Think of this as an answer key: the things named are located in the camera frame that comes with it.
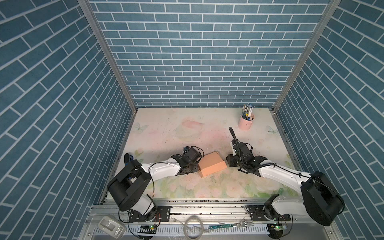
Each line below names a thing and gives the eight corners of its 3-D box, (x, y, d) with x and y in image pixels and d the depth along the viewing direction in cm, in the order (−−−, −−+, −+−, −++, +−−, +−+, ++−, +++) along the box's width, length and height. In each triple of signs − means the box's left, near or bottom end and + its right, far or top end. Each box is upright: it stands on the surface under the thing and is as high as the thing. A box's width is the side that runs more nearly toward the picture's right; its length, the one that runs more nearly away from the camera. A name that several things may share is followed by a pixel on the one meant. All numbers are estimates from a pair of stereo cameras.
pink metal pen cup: (239, 130, 110) (242, 121, 102) (237, 123, 115) (240, 113, 107) (252, 130, 110) (256, 121, 102) (249, 123, 115) (253, 113, 107)
